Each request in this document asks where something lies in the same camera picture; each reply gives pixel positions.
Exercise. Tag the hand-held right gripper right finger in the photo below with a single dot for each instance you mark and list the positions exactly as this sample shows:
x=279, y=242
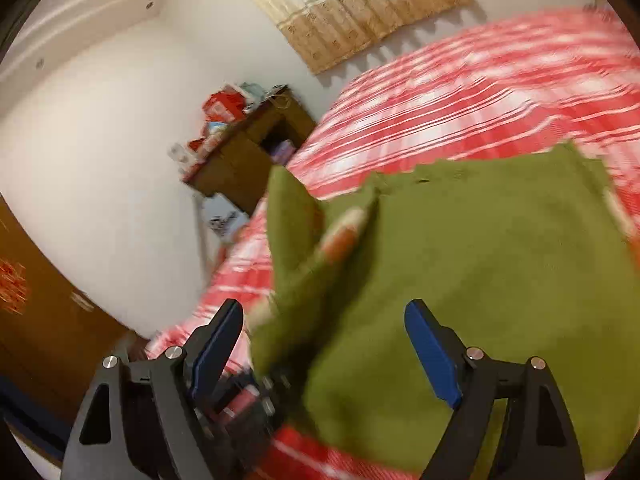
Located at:
x=432, y=355

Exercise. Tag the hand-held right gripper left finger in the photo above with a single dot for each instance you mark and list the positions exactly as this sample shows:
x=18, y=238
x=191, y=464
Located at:
x=212, y=355

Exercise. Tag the green orange striped knit sweater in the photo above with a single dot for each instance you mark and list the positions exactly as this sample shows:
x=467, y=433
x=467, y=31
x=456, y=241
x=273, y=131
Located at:
x=475, y=260

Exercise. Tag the white paper bag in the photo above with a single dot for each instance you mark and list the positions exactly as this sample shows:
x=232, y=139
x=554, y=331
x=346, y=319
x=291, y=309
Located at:
x=225, y=220

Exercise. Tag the brown wooden desk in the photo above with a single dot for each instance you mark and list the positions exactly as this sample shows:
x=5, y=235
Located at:
x=240, y=160

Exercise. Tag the boxes under desk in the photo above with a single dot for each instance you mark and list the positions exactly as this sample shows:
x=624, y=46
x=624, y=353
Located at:
x=282, y=151

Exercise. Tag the red gift box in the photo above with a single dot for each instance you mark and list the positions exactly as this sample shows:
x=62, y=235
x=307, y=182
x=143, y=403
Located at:
x=222, y=105

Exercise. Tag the bed with red plaid sheet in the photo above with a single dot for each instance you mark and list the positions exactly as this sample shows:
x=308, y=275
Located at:
x=475, y=90

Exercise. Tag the beige patterned window curtain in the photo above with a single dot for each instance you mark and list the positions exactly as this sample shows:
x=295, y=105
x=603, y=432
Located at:
x=350, y=5

